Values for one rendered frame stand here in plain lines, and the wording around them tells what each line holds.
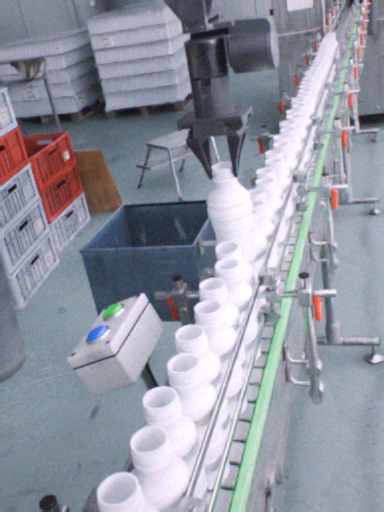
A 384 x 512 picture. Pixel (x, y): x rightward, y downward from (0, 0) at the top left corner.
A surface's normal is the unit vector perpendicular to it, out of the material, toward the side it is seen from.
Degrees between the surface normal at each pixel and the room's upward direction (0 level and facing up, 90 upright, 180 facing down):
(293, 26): 90
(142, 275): 90
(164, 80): 90
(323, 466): 0
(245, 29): 89
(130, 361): 70
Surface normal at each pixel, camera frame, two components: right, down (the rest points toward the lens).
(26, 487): -0.17, -0.89
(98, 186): -0.20, 0.60
